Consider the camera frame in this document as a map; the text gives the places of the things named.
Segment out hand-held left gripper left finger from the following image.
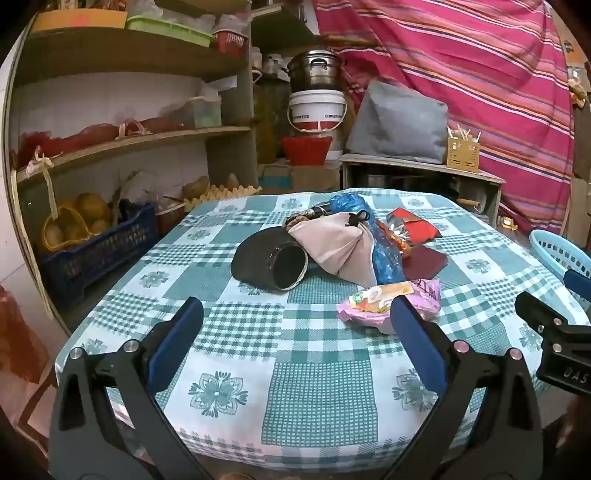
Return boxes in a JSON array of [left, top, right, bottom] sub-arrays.
[[48, 296, 213, 480]]

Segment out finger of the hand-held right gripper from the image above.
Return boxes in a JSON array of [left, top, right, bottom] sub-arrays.
[[563, 269, 591, 302], [515, 291, 573, 337]]

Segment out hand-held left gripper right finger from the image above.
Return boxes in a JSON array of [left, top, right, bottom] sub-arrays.
[[390, 294, 543, 480]]

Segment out light blue plastic basket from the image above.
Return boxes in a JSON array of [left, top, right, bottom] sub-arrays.
[[529, 229, 591, 308]]

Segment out pink snack wrapper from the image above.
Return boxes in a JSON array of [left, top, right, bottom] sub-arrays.
[[335, 278, 441, 335]]

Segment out dark red wallet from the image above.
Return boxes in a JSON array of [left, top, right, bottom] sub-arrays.
[[401, 249, 448, 281]]

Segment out blue plastic bag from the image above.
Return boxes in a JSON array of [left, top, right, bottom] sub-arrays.
[[329, 193, 407, 286]]

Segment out orange foil wrapper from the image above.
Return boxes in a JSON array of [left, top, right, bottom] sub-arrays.
[[376, 219, 411, 257]]

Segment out red snack packet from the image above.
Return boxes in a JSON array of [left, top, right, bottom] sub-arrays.
[[385, 208, 443, 241]]

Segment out beige cloth pouch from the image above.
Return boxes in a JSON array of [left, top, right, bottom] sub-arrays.
[[287, 211, 380, 288]]

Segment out black patterned tube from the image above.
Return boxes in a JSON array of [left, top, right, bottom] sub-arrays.
[[284, 204, 334, 229]]

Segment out blue plastic crate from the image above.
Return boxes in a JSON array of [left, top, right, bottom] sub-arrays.
[[39, 202, 160, 305]]

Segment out green checkered tablecloth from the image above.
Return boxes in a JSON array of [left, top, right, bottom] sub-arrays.
[[55, 188, 591, 476]]

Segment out egg carton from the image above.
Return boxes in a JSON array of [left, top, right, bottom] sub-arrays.
[[184, 185, 262, 212]]

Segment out large potato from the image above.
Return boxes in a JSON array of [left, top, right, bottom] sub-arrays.
[[181, 176, 211, 199]]

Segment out red plastic bag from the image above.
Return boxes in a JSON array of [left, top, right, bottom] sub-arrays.
[[0, 286, 49, 384]]

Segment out yellow mesh bag of potatoes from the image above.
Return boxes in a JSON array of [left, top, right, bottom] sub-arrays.
[[41, 193, 112, 252]]

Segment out yellow utensil holder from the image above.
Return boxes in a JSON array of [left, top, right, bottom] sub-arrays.
[[446, 124, 481, 172]]

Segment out low wooden cabinet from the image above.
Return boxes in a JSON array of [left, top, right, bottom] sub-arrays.
[[339, 154, 506, 229]]

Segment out cardboard box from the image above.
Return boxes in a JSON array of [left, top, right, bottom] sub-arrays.
[[259, 164, 342, 195]]

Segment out red mesh bags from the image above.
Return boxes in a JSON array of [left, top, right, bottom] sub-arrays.
[[18, 117, 185, 162]]

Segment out red plastic basin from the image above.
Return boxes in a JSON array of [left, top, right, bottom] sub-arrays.
[[281, 136, 333, 166]]

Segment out grey cushion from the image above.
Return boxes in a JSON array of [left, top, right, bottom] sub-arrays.
[[345, 80, 450, 164]]

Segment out clear plastic container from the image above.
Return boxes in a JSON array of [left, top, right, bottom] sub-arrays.
[[187, 97, 222, 129]]

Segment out large oil jug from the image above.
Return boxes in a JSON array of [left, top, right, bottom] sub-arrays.
[[253, 80, 289, 164]]

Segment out red striped cloth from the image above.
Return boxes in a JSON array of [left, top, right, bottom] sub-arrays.
[[314, 0, 575, 236]]

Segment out white plastic bucket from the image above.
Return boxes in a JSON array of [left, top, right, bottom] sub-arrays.
[[287, 90, 348, 137]]

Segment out wooden shelf unit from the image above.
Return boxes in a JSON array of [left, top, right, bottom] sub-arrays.
[[9, 0, 259, 333]]

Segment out metal cooking pot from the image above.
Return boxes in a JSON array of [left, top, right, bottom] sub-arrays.
[[283, 50, 345, 93]]

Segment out small red basket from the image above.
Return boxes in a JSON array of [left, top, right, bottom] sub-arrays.
[[212, 30, 247, 57]]

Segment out green plastic tray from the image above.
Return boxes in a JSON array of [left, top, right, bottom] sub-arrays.
[[127, 15, 214, 47]]

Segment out yellow box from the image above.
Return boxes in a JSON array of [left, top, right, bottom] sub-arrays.
[[31, 10, 129, 32]]

